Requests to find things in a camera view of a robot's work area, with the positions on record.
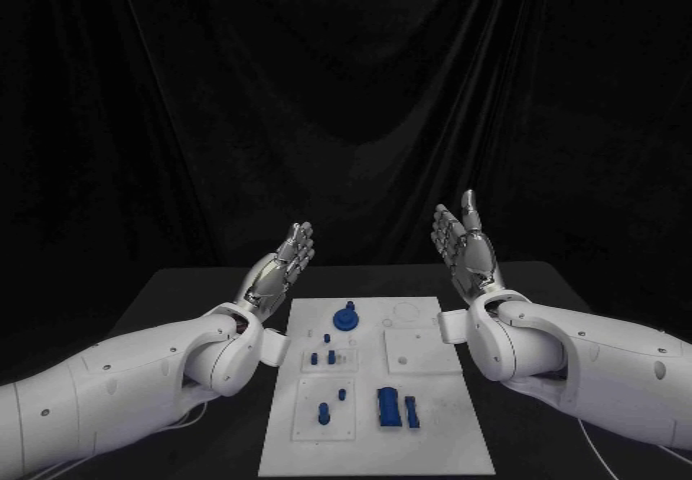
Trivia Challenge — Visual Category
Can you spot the white task board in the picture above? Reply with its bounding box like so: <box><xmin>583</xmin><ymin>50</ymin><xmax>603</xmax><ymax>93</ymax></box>
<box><xmin>257</xmin><ymin>296</ymin><xmax>498</xmax><ymax>477</ymax></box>

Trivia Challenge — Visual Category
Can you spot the white cable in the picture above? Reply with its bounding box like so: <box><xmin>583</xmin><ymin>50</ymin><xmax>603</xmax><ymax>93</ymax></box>
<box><xmin>32</xmin><ymin>399</ymin><xmax>211</xmax><ymax>480</ymax></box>
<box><xmin>575</xmin><ymin>416</ymin><xmax>692</xmax><ymax>480</ymax></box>

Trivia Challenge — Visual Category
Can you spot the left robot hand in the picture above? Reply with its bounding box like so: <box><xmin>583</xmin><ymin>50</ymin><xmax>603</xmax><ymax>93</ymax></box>
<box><xmin>235</xmin><ymin>221</ymin><xmax>317</xmax><ymax>323</ymax></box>

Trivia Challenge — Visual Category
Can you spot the large blue block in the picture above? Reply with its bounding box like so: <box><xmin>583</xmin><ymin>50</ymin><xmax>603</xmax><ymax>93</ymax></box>
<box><xmin>376</xmin><ymin>387</ymin><xmax>405</xmax><ymax>428</ymax></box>

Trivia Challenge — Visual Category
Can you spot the blue gear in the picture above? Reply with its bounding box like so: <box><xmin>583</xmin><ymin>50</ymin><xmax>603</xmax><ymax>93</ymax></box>
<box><xmin>332</xmin><ymin>300</ymin><xmax>361</xmax><ymax>332</ymax></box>

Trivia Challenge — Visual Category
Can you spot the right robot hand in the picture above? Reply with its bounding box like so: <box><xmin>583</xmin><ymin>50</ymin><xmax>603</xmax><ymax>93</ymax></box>
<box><xmin>430</xmin><ymin>189</ymin><xmax>508</xmax><ymax>307</ymax></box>

